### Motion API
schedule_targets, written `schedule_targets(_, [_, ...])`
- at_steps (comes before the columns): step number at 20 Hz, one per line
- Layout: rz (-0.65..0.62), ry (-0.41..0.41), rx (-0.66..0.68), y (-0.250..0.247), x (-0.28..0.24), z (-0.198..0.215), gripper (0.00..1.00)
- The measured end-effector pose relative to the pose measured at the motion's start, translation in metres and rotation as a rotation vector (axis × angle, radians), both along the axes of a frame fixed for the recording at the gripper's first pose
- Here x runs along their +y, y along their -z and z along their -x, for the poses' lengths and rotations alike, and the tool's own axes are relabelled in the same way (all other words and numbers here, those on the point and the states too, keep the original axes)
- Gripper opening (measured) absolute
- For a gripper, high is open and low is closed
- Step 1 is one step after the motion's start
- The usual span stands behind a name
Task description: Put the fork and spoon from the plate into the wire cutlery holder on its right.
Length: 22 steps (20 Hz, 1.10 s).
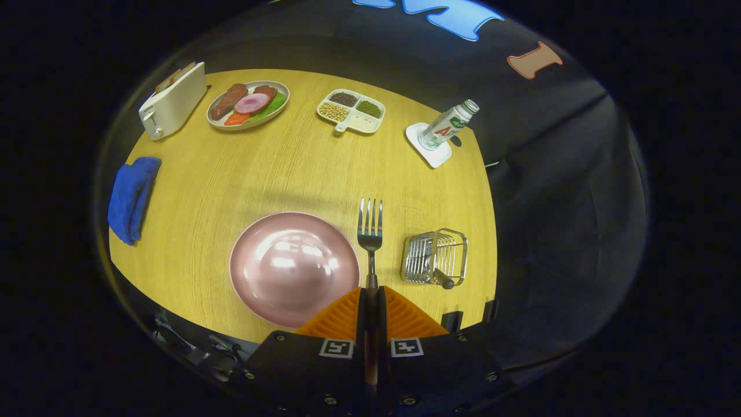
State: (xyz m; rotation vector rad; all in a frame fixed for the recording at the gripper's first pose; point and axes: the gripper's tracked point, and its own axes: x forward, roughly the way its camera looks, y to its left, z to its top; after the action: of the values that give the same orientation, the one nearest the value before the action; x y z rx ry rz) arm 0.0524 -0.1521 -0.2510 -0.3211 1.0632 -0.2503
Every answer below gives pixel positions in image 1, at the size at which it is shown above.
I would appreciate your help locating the pile of dark beans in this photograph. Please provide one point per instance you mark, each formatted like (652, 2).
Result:
(344, 98)

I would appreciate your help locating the pile of green beans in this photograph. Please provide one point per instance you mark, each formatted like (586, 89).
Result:
(369, 108)

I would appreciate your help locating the pink plate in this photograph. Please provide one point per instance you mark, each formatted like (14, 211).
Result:
(289, 272)

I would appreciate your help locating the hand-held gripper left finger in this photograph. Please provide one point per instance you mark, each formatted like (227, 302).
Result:
(360, 324)

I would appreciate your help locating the round plate of food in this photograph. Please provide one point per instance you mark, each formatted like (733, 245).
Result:
(255, 124)

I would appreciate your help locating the white square coaster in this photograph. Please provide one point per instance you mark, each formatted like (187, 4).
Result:
(437, 159)

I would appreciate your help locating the white divided tray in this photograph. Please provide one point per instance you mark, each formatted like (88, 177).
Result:
(362, 123)

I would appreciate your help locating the brown toast slice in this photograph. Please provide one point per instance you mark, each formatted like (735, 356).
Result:
(168, 81)
(186, 68)

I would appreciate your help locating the brown meat piece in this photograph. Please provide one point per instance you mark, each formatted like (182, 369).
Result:
(266, 90)
(228, 101)

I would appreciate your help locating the black table clamp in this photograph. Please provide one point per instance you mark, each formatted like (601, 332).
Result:
(451, 320)
(490, 310)

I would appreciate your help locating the red tomato slice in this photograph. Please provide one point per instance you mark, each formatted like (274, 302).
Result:
(236, 119)

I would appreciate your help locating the white toaster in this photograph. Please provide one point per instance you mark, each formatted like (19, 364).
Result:
(173, 107)

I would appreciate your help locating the pink ham slice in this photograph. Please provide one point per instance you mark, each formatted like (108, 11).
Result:
(252, 103)

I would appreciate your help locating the green lettuce leaf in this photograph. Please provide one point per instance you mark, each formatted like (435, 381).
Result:
(274, 106)

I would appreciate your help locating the white drink bottle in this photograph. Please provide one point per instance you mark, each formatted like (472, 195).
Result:
(446, 126)

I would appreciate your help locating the pile of yellow soybeans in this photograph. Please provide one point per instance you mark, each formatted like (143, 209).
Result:
(333, 111)

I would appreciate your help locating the blue cloth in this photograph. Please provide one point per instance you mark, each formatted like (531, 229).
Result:
(132, 197)

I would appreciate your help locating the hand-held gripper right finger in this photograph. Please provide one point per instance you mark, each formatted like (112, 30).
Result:
(384, 324)

